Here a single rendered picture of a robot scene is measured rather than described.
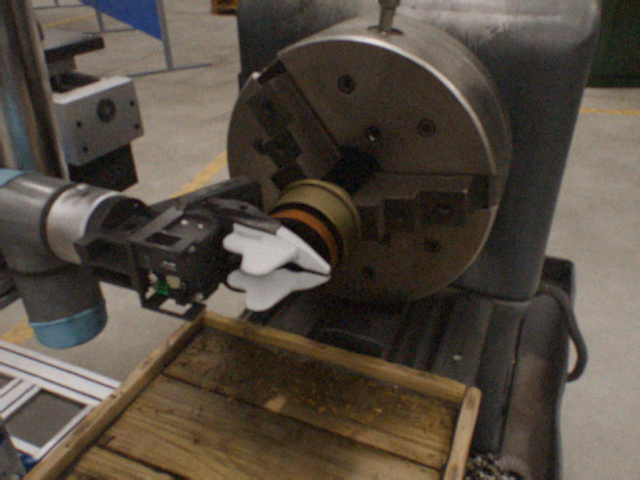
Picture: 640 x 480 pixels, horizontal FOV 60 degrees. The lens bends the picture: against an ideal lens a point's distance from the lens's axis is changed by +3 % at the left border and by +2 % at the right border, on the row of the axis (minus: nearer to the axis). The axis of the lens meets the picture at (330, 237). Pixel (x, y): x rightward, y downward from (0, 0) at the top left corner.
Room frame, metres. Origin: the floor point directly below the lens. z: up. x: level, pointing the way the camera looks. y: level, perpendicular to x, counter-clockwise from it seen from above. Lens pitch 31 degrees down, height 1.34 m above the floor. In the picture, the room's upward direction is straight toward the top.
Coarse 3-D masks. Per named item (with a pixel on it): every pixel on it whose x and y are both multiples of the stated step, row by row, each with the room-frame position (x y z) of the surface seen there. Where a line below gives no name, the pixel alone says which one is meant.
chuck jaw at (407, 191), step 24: (360, 192) 0.48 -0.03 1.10; (384, 192) 0.47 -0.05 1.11; (408, 192) 0.47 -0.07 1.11; (432, 192) 0.46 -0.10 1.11; (456, 192) 0.46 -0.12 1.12; (480, 192) 0.49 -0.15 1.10; (360, 216) 0.45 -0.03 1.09; (384, 216) 0.46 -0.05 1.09; (408, 216) 0.45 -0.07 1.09; (432, 216) 0.46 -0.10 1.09; (456, 216) 0.46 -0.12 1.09
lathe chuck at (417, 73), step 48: (288, 48) 0.57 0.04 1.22; (336, 48) 0.55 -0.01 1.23; (384, 48) 0.53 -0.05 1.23; (432, 48) 0.56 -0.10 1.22; (240, 96) 0.59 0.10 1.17; (336, 96) 0.55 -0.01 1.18; (384, 96) 0.53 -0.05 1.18; (432, 96) 0.51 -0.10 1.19; (480, 96) 0.54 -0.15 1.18; (240, 144) 0.59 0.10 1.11; (384, 144) 0.53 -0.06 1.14; (432, 144) 0.51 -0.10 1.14; (480, 144) 0.49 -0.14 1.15; (384, 240) 0.52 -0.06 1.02; (432, 240) 0.50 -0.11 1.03; (480, 240) 0.48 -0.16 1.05; (336, 288) 0.55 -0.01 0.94; (384, 288) 0.52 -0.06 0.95; (432, 288) 0.50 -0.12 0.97
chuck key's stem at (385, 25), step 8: (384, 0) 0.56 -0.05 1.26; (392, 0) 0.56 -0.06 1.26; (384, 8) 0.57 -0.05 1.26; (392, 8) 0.57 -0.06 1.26; (384, 16) 0.57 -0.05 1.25; (392, 16) 0.57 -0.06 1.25; (384, 24) 0.57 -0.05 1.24; (392, 24) 0.57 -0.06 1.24; (384, 32) 0.57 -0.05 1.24; (392, 32) 0.57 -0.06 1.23
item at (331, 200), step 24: (288, 192) 0.46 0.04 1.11; (312, 192) 0.45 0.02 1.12; (336, 192) 0.45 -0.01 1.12; (288, 216) 0.41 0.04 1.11; (312, 216) 0.42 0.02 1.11; (336, 216) 0.43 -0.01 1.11; (312, 240) 0.40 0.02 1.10; (336, 240) 0.42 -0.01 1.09; (360, 240) 0.44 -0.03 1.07; (336, 264) 0.42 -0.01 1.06; (312, 288) 0.40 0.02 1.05
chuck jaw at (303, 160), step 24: (264, 72) 0.58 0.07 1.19; (288, 72) 0.57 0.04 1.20; (264, 96) 0.53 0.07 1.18; (288, 96) 0.54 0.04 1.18; (264, 120) 0.53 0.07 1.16; (288, 120) 0.52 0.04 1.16; (312, 120) 0.54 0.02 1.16; (264, 144) 0.51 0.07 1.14; (288, 144) 0.50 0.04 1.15; (312, 144) 0.51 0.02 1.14; (336, 144) 0.55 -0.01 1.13; (288, 168) 0.48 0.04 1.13; (312, 168) 0.49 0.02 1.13
